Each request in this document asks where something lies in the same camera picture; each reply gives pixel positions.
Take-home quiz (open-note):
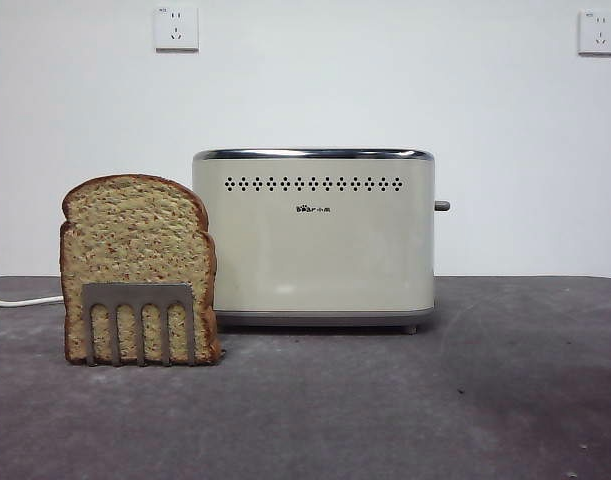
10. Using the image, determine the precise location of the white power cable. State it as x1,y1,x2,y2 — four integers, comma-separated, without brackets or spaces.
0,294,65,307

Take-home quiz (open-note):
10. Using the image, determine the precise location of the steel toast rack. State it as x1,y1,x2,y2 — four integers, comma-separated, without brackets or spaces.
81,282,229,368

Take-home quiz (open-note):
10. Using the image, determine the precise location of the cream two-slot toaster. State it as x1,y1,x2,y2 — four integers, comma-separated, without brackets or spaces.
191,147,438,335

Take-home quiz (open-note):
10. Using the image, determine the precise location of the white wall socket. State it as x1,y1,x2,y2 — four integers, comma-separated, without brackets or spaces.
577,9,611,57
153,5,200,54

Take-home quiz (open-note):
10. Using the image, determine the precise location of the brown bread slice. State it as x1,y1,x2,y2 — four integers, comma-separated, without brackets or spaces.
59,173,224,366

